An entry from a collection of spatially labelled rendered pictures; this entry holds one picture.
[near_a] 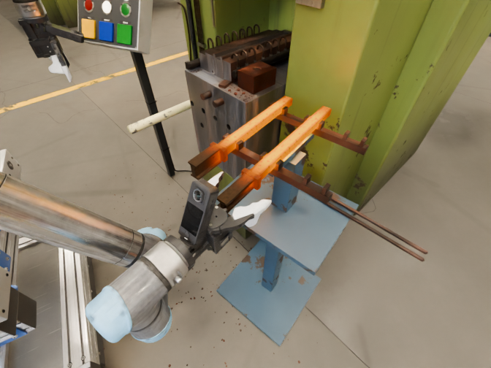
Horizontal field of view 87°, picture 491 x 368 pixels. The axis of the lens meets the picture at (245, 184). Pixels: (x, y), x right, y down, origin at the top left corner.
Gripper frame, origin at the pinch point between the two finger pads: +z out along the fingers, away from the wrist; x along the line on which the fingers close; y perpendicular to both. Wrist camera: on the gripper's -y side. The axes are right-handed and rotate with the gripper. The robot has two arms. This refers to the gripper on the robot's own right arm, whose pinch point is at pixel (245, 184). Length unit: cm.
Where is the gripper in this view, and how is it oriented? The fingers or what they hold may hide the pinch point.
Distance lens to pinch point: 55.8
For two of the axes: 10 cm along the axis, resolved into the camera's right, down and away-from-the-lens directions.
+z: 6.3, -5.7, 5.3
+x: 7.8, 4.6, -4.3
